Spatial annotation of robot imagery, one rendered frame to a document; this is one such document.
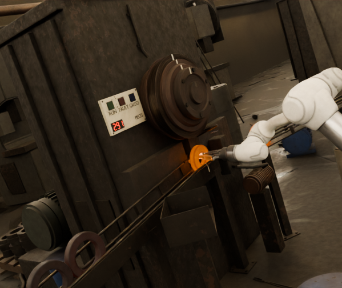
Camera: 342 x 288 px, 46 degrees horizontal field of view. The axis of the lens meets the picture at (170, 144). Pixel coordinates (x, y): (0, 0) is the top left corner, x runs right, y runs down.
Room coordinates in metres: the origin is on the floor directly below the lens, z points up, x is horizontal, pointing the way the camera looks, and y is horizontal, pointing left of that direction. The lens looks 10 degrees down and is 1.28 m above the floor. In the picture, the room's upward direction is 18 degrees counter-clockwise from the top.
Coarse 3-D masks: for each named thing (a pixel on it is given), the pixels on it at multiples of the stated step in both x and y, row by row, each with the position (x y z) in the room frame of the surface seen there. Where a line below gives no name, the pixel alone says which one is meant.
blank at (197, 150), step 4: (192, 148) 2.21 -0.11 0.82; (196, 148) 2.19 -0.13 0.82; (200, 148) 2.22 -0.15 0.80; (204, 148) 2.24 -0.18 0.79; (192, 152) 2.18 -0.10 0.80; (196, 152) 2.18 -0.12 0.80; (200, 152) 2.21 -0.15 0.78; (204, 152) 2.24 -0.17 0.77; (192, 156) 2.17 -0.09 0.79; (196, 156) 2.18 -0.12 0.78; (192, 160) 2.16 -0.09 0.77; (196, 160) 2.17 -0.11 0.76; (204, 160) 2.24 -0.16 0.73; (208, 160) 2.25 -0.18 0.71; (192, 164) 2.17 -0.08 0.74; (196, 164) 2.16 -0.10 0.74; (200, 164) 2.19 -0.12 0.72; (192, 168) 2.18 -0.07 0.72; (196, 168) 2.16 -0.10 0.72
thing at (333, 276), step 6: (318, 276) 1.29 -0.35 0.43; (324, 276) 1.28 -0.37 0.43; (330, 276) 1.27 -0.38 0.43; (336, 276) 1.26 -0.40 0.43; (306, 282) 1.28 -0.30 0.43; (312, 282) 1.26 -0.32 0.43; (318, 282) 1.25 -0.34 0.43; (324, 282) 1.24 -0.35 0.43; (330, 282) 1.23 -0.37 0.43; (336, 282) 1.22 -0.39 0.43
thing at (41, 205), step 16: (48, 192) 2.96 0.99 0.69; (32, 208) 2.78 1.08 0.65; (48, 208) 2.76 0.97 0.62; (32, 224) 2.81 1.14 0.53; (48, 224) 2.70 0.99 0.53; (64, 224) 2.77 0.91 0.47; (32, 240) 2.88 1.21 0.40; (48, 240) 2.73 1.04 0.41; (64, 240) 2.82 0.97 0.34; (32, 256) 2.96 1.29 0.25; (48, 256) 2.85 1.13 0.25; (80, 256) 2.65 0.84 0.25; (48, 272) 2.75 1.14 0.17
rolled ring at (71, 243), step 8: (88, 232) 1.57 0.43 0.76; (72, 240) 1.53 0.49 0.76; (80, 240) 1.54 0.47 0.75; (88, 240) 1.59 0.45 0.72; (96, 240) 1.59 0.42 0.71; (72, 248) 1.50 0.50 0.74; (96, 248) 1.60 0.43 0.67; (104, 248) 1.61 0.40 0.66; (72, 256) 1.49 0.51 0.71; (96, 256) 1.59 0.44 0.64; (72, 264) 1.48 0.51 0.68; (72, 272) 1.48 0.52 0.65; (80, 272) 1.50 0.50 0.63
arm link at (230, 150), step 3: (228, 147) 2.06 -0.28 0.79; (231, 147) 2.05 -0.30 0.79; (234, 147) 2.03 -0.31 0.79; (228, 150) 2.05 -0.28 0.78; (231, 150) 2.03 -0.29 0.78; (234, 150) 2.02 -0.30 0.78; (228, 153) 2.04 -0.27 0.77; (231, 153) 2.03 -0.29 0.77; (234, 153) 2.02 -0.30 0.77; (228, 156) 2.04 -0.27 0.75; (231, 156) 2.03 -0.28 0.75; (234, 156) 2.02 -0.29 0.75; (228, 159) 2.05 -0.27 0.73; (231, 159) 2.04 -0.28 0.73; (234, 159) 2.03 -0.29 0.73
